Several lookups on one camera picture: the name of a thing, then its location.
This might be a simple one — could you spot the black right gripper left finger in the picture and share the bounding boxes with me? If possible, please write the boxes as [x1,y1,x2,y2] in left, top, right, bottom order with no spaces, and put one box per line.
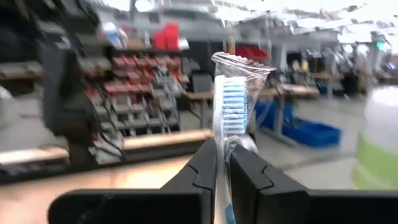
[47,138,219,224]

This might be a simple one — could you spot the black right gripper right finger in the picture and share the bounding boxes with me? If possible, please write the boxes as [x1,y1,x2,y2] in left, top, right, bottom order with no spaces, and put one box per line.
[229,143,398,224]

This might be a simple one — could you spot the clear plastic zip bag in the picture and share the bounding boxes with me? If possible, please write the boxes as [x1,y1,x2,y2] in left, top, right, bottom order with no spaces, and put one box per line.
[210,51,277,224]

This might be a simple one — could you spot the blue plastic bin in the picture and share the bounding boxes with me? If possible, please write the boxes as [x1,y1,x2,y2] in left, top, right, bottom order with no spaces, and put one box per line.
[254,101,342,147]

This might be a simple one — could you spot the wooden workbench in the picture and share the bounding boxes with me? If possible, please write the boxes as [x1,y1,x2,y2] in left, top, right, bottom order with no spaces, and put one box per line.
[183,83,320,131]

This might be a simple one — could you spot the shelf rack with red bins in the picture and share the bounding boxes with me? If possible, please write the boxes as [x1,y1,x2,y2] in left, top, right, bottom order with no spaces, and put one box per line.
[82,46,192,164]

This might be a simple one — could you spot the red storage containers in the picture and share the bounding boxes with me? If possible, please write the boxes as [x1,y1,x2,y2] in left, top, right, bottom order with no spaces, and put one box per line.
[151,22,181,51]

